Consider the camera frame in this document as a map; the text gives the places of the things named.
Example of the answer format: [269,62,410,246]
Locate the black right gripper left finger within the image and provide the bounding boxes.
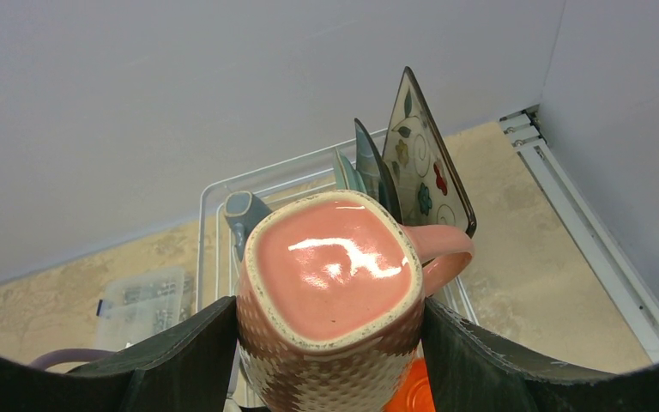
[0,297,238,411]

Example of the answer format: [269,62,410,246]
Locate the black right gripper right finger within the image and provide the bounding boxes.
[421,299,659,412]

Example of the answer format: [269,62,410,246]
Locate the orange bowl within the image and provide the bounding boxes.
[384,358,436,412]

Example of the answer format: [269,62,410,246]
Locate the pink flowered mug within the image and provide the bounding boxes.
[237,190,475,411]

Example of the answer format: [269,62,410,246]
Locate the grey printed mug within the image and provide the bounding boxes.
[224,191,272,262]

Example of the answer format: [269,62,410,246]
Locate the square floral plate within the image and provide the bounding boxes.
[382,66,477,237]

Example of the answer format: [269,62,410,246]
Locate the light green round plate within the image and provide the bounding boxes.
[332,148,367,194]

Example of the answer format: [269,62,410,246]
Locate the clear plastic screw box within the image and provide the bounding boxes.
[95,266,194,351]

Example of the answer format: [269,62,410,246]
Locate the white wire dish rack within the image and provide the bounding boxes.
[196,127,481,412]

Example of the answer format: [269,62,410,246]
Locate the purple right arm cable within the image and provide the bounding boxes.
[27,348,116,372]

